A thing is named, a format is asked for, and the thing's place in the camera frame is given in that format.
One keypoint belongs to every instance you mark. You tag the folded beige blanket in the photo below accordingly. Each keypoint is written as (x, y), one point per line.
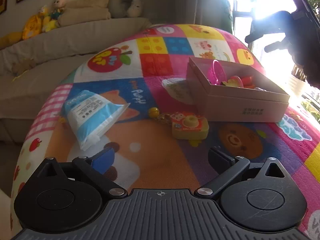
(81, 11)

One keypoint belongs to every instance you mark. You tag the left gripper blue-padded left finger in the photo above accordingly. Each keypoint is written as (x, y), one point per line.
(91, 170)

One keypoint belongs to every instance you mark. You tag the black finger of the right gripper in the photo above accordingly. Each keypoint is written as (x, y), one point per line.
(284, 44)

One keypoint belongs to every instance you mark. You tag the pink yellow cup toy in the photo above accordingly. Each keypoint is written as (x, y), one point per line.
(234, 81)

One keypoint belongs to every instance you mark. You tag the colourful cartoon play mat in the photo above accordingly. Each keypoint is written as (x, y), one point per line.
(146, 154)

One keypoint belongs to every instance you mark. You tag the toy camera keychain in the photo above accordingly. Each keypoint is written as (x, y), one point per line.
(186, 125)

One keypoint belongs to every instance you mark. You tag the cartoon boy doll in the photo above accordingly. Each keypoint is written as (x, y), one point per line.
(50, 20)

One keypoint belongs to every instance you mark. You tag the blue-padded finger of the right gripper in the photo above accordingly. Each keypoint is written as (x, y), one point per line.
(257, 33)

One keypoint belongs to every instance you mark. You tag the blue white tissue pack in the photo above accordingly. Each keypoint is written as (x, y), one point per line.
(90, 116)

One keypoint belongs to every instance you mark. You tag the green hanging towel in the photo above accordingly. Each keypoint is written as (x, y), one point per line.
(227, 18)

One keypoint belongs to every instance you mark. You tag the pink plastic basket toy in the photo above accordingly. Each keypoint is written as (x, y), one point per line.
(216, 74)

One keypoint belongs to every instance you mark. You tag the clear plastic wrapper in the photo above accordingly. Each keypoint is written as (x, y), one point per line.
(178, 89)

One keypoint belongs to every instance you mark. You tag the yellow plush toy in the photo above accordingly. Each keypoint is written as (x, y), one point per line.
(32, 28)

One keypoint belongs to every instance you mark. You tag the beige sofa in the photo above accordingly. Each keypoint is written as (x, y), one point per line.
(56, 54)

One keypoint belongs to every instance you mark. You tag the grey neck pillow plush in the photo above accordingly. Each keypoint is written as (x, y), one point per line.
(125, 8)

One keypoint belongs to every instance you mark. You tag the small brown plush toy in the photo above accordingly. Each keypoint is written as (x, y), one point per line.
(20, 68)

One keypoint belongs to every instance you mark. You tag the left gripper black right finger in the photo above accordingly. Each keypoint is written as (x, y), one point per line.
(229, 169)

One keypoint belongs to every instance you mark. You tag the pink cardboard box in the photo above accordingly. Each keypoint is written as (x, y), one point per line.
(267, 102)

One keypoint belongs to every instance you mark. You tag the red round lid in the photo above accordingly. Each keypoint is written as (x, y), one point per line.
(247, 82)

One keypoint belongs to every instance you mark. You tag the yellow bell charm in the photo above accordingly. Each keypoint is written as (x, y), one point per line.
(153, 113)

